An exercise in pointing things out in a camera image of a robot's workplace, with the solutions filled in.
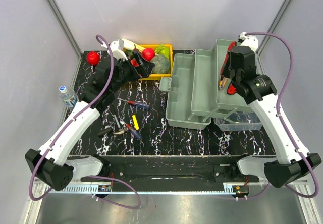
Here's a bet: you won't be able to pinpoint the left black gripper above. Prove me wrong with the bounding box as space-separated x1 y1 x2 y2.
111 51 155 92

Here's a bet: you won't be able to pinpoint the orange handled tool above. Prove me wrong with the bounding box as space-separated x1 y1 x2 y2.
219 77 227 89

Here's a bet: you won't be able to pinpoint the clear plastic tool box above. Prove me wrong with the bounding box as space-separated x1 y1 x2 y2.
159 39 262 131

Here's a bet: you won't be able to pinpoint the blue red screwdriver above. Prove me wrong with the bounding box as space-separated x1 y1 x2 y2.
118 98 150 110
126 124 142 140

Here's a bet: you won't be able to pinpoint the yellow utility knife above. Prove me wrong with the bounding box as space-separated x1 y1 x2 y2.
132 115 140 130

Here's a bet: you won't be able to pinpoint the red handled pliers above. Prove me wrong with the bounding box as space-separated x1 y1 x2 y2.
227 84 237 95

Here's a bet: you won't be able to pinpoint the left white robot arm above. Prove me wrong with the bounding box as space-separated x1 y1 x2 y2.
25 51 155 191

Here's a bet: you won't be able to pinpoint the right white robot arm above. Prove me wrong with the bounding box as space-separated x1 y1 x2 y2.
223 46 322 188

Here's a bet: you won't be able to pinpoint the red lychee fruit bunch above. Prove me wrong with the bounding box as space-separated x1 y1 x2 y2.
131 59 139 67

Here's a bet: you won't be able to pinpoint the red apple in tray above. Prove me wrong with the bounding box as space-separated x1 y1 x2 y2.
142 48 155 61

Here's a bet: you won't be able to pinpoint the yellow plastic tray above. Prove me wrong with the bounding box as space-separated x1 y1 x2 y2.
140 44 173 80

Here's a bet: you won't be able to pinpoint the green netted melon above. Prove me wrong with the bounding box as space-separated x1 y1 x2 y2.
151 55 170 74

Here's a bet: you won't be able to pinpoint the white radish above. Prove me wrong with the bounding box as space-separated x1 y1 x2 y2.
121 38 145 52

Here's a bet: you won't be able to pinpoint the green pepper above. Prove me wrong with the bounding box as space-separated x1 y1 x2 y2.
155 44 170 59

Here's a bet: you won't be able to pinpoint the red apple on table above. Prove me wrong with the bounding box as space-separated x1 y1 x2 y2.
86 51 100 65

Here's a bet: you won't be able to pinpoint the silver pliers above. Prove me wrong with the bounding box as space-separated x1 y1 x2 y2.
113 122 128 135

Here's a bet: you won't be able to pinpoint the plastic water bottle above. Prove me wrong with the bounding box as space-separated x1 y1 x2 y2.
59 86 78 110

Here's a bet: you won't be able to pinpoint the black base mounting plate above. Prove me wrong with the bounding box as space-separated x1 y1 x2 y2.
80 155 260 192

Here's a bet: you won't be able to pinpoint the black handled tool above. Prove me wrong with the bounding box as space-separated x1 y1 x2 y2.
97 127 113 137

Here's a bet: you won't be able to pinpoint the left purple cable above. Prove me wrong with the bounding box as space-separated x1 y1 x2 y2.
28 34 142 209

